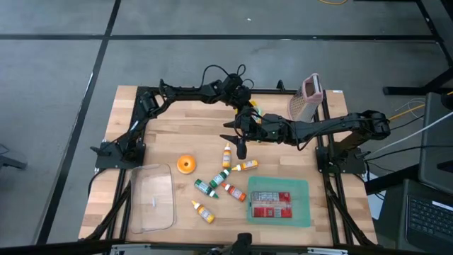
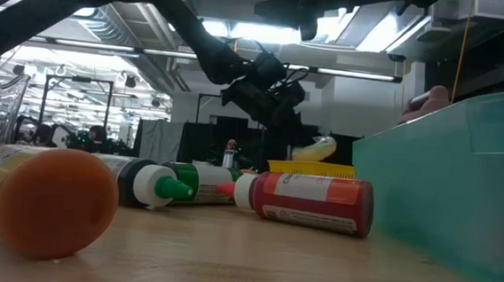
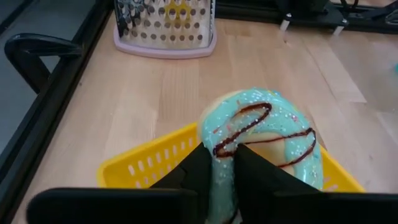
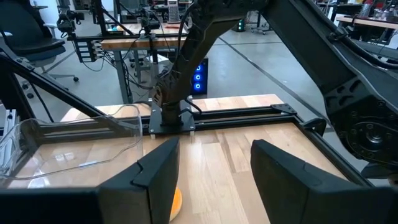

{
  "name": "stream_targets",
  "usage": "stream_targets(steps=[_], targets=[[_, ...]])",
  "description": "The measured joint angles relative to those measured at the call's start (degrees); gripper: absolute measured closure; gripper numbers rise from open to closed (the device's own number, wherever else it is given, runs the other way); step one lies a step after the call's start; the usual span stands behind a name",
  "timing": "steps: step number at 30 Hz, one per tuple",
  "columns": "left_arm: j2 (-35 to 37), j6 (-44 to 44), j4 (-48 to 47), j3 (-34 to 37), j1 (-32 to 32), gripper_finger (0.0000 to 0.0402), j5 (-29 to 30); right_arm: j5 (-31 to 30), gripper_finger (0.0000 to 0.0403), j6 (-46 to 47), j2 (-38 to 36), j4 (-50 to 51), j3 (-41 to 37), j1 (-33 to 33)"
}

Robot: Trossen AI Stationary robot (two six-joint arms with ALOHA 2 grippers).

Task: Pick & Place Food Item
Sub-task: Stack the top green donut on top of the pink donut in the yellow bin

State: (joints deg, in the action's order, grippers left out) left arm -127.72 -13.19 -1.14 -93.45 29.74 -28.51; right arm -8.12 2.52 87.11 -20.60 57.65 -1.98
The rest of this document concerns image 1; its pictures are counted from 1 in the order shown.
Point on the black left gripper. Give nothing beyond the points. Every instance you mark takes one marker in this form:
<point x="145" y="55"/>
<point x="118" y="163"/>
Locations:
<point x="242" y="97"/>

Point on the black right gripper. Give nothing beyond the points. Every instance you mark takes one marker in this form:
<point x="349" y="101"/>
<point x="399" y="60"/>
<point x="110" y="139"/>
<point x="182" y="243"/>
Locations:
<point x="262" y="129"/>

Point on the yellow food colouring bottle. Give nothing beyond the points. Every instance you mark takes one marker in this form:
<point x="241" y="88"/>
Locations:
<point x="204" y="212"/>
<point x="226" y="157"/>
<point x="247" y="165"/>

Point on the green food colouring bottle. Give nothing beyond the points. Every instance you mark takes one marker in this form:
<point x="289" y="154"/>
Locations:
<point x="204" y="187"/>
<point x="219" y="178"/>

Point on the orange toy donut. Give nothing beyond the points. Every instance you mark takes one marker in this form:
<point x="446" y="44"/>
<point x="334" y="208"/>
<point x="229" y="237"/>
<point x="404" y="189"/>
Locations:
<point x="181" y="164"/>

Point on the red food colouring bottle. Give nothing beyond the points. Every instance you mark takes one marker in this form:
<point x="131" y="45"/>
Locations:
<point x="236" y="193"/>

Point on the red printed package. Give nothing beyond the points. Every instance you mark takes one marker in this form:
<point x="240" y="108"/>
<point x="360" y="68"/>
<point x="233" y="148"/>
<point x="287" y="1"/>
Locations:
<point x="272" y="212"/>

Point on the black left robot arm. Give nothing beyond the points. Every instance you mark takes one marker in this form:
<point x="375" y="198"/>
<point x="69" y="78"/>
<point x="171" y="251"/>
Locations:
<point x="191" y="93"/>

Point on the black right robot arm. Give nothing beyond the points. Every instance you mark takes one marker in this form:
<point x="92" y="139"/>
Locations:
<point x="336" y="125"/>

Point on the yellow plastic basket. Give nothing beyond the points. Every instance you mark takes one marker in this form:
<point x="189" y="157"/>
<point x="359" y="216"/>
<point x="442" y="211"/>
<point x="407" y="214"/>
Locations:
<point x="253" y="103"/>

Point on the pink metal box grater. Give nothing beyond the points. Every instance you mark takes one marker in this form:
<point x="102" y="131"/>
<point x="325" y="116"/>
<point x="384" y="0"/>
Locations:
<point x="302" y="108"/>

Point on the white table sticker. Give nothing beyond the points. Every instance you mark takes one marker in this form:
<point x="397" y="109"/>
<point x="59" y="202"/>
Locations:
<point x="337" y="91"/>

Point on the black rounded object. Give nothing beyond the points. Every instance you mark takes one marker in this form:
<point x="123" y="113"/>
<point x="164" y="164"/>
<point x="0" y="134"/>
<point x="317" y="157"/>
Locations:
<point x="243" y="241"/>

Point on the clear plastic container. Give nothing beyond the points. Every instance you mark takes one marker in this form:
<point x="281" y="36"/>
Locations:
<point x="152" y="212"/>

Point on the black desk leg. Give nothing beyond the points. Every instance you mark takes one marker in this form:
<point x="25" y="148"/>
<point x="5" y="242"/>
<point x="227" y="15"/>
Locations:
<point x="400" y="90"/>

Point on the grey computer case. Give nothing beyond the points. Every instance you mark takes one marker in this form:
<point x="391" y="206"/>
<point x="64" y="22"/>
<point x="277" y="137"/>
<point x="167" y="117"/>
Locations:
<point x="433" y="141"/>

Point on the dark grey laptop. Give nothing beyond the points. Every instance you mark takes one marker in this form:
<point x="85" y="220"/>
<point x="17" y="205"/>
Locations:
<point x="424" y="216"/>

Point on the black crossbar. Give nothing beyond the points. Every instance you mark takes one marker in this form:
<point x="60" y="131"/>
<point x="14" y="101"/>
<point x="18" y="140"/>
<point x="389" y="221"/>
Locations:
<point x="53" y="249"/>

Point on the grey chair base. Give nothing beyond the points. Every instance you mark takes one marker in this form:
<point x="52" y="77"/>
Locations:
<point x="12" y="163"/>

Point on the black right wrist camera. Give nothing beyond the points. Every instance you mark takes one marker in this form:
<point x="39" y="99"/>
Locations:
<point x="241" y="150"/>

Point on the black aluminium table frame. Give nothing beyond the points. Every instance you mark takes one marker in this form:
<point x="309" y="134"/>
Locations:
<point x="269" y="91"/>

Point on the black rail clamp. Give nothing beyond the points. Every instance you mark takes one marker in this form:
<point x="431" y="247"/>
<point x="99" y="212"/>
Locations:
<point x="162" y="84"/>
<point x="280" y="85"/>

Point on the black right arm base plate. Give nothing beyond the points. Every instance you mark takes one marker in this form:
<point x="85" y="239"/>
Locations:
<point x="350" y="166"/>

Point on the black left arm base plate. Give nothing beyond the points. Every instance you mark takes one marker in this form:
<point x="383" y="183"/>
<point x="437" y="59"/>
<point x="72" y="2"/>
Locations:
<point x="106" y="161"/>

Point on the silver metal bracket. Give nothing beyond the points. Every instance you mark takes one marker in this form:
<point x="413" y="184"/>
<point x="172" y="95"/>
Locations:
<point x="127" y="248"/>
<point x="327" y="251"/>

